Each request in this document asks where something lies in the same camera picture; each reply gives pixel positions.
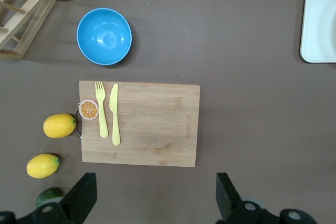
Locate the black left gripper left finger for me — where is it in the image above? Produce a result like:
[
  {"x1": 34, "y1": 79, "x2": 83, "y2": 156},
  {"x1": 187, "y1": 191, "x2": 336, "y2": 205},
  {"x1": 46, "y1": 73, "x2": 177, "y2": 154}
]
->
[{"x1": 0, "y1": 173, "x2": 97, "y2": 224}]

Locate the wooden cutting board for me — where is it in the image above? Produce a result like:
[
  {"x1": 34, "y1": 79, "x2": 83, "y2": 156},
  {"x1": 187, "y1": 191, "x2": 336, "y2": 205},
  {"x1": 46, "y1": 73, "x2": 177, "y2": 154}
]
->
[{"x1": 74, "y1": 80, "x2": 201, "y2": 168}]

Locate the cream bear print tray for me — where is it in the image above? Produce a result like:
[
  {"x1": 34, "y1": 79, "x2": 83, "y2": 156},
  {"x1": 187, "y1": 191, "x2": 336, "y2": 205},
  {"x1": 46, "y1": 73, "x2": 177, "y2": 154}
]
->
[{"x1": 300, "y1": 0, "x2": 336, "y2": 63}]

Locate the blue bowl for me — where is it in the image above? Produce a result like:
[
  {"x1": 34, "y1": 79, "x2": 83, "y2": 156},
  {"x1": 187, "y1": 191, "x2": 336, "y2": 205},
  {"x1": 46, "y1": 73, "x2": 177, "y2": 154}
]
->
[{"x1": 76, "y1": 7, "x2": 133, "y2": 66}]

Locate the brown table cover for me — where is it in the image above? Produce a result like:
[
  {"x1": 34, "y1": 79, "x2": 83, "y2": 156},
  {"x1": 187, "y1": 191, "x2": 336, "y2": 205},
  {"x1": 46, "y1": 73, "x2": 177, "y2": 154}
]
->
[{"x1": 0, "y1": 0, "x2": 336, "y2": 224}]

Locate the yellow lemon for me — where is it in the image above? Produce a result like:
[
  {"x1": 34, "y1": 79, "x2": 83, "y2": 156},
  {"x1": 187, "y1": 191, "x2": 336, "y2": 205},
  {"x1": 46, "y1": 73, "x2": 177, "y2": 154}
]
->
[
  {"x1": 26, "y1": 153, "x2": 60, "y2": 179},
  {"x1": 43, "y1": 113, "x2": 77, "y2": 138}
]

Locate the yellow plastic fork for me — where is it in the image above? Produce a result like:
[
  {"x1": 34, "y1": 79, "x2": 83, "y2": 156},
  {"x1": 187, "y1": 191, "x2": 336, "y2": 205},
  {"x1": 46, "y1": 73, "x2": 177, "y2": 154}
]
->
[{"x1": 94, "y1": 81, "x2": 109, "y2": 138}]

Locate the yellow plastic knife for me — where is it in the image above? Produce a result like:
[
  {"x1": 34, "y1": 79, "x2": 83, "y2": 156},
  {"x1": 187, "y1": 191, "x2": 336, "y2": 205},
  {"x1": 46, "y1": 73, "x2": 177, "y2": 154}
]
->
[{"x1": 109, "y1": 83, "x2": 121, "y2": 146}]

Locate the dark green lime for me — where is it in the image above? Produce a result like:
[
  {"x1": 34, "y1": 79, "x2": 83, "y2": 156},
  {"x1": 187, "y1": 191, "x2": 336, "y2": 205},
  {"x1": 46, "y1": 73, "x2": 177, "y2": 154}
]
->
[{"x1": 35, "y1": 187, "x2": 64, "y2": 209}]

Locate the wooden cup rack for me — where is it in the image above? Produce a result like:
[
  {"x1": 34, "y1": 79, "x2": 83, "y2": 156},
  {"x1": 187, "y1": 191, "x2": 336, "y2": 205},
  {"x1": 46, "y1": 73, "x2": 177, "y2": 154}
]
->
[{"x1": 0, "y1": 0, "x2": 71, "y2": 61}]

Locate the orange slice toy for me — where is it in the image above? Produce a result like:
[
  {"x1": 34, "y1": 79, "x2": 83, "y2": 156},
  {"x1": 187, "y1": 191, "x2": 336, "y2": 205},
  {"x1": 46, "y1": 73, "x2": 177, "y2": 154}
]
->
[{"x1": 78, "y1": 99, "x2": 99, "y2": 121}]

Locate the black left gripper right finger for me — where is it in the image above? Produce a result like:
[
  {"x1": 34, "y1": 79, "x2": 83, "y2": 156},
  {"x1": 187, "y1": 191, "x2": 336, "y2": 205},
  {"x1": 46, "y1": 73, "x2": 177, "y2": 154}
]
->
[{"x1": 215, "y1": 173, "x2": 316, "y2": 224}]

